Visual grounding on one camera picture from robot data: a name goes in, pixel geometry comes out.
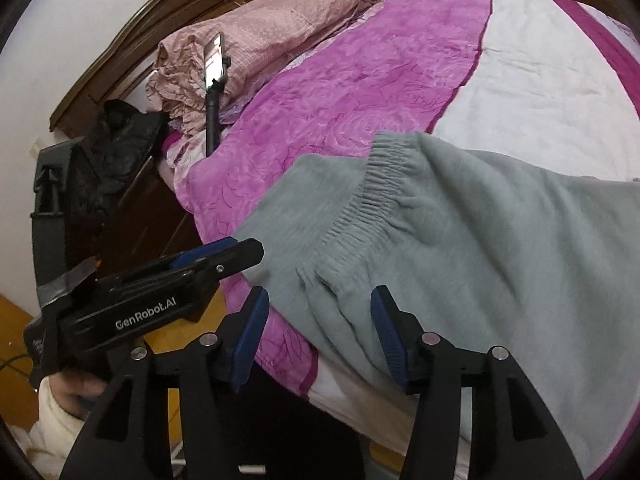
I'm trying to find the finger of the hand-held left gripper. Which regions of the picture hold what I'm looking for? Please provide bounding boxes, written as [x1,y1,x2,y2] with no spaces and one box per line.
[167,236,238,268]
[192,239,265,281]

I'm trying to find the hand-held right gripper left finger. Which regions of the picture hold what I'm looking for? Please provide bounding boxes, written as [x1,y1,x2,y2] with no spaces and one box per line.
[59,286,271,480]

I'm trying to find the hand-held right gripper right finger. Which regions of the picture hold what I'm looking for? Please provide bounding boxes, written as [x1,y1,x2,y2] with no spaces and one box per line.
[370,285,586,480]

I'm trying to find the grey pants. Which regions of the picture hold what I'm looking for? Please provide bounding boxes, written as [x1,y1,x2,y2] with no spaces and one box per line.
[232,131,640,478]

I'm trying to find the person's left hand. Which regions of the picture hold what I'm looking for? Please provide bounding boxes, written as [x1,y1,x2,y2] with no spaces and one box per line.
[52,367,108,416]

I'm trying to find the wooden nightstand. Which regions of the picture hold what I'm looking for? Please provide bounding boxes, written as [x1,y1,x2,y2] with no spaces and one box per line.
[100,160,201,281]

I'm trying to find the white bed sheet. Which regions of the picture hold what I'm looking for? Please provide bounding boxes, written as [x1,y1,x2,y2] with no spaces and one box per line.
[302,352,476,461]

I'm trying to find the black chair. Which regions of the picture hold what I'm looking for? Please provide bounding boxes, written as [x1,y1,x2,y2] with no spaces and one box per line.
[30,140,101,311]

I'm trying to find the black plastic bag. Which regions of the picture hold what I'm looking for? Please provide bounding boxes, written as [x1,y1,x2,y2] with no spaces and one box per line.
[65,99,168,241]

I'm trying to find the purple floral blanket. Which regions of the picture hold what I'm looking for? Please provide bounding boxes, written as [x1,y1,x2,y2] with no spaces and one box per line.
[159,0,640,480]

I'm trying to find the smartphone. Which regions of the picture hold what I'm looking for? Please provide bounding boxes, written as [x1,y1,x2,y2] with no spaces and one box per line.
[202,32,227,88]

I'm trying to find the dark wooden headboard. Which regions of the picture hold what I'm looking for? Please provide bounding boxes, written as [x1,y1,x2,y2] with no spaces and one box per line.
[50,0,311,138]

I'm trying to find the pink quilt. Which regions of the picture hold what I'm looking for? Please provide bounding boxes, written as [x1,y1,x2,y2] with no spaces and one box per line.
[150,0,388,136]

